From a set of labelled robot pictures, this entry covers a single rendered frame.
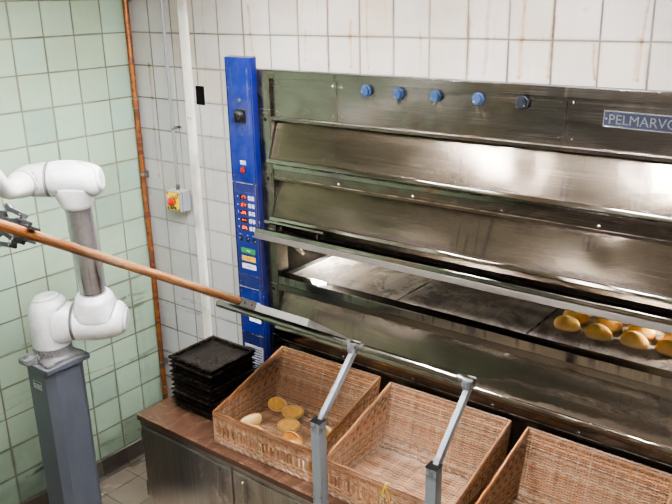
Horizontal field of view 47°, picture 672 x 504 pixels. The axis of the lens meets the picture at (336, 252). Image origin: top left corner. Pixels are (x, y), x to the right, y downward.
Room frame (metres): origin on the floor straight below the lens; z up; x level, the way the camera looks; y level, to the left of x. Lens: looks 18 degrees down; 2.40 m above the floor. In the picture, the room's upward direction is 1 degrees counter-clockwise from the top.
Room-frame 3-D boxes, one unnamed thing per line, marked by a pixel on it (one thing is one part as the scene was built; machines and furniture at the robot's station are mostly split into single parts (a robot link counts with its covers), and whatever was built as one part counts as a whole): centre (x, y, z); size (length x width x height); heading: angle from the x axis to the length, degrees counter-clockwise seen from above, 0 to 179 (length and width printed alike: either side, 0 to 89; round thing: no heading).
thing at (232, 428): (2.94, 0.18, 0.72); 0.56 x 0.49 x 0.28; 53
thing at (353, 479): (2.56, -0.29, 0.72); 0.56 x 0.49 x 0.28; 53
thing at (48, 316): (2.92, 1.17, 1.17); 0.18 x 0.16 x 0.22; 93
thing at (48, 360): (2.91, 1.19, 1.03); 0.22 x 0.18 x 0.06; 143
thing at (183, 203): (3.68, 0.76, 1.46); 0.10 x 0.07 x 0.10; 52
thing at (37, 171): (2.84, 1.12, 1.77); 0.18 x 0.14 x 0.13; 3
